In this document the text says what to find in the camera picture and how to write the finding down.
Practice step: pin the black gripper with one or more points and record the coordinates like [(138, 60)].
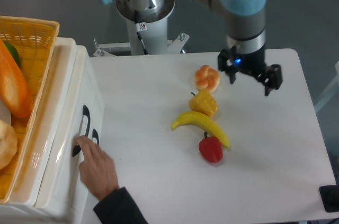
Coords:
[(231, 62)]

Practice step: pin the white drawer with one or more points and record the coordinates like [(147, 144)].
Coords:
[(62, 196)]

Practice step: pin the dark sleeved forearm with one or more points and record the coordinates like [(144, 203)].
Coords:
[(119, 207)]

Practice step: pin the white drawer cabinet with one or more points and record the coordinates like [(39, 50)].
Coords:
[(21, 207)]

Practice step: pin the person's bare hand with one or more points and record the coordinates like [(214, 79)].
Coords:
[(97, 170)]

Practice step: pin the knotted bread roll toy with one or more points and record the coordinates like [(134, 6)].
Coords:
[(206, 78)]

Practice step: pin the yellow toy bell pepper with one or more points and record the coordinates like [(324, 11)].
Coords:
[(203, 102)]

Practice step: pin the yellow toy banana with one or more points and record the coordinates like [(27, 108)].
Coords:
[(204, 122)]

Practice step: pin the red toy bell pepper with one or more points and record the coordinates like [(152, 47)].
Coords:
[(210, 148)]

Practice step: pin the black device at edge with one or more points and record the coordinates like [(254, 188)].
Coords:
[(329, 196)]

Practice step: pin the orange woven plastic basket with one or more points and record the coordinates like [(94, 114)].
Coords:
[(35, 40)]

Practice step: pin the long baguette toy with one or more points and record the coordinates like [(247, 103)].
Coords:
[(15, 92)]

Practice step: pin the green toy vegetable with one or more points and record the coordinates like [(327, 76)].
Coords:
[(14, 53)]

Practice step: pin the round bread bun toy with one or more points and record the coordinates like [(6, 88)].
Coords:
[(8, 144)]

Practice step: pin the black lower drawer handle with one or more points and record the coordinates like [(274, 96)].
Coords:
[(95, 137)]

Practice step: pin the black drawer handle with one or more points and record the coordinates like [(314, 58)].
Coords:
[(95, 137), (85, 128)]

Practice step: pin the black top drawer handle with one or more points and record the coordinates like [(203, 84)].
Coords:
[(85, 128)]

